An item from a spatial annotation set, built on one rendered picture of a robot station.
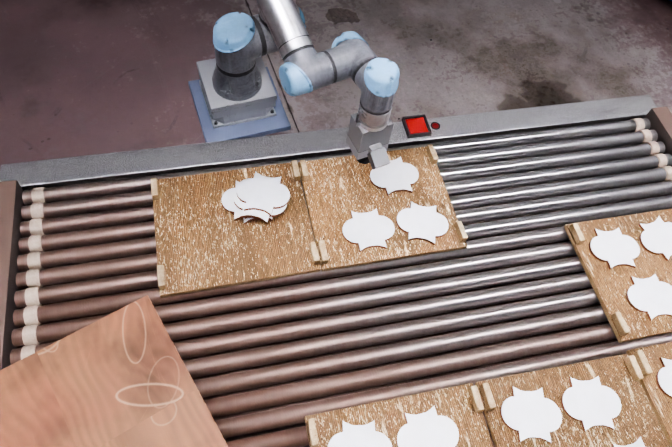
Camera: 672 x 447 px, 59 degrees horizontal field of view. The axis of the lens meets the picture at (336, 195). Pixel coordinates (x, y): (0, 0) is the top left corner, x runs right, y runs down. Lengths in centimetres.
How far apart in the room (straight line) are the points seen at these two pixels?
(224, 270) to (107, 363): 36
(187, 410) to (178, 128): 192
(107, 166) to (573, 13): 312
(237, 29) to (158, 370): 92
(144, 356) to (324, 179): 69
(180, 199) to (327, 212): 40
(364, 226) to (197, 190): 47
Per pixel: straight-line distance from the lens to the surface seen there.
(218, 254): 158
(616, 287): 179
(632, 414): 167
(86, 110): 320
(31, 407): 142
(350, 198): 167
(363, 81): 131
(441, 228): 166
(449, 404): 149
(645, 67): 401
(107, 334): 142
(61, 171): 183
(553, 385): 160
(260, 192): 160
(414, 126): 188
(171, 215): 165
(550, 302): 170
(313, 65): 131
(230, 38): 170
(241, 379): 147
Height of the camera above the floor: 233
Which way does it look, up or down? 57 degrees down
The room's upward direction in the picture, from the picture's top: 10 degrees clockwise
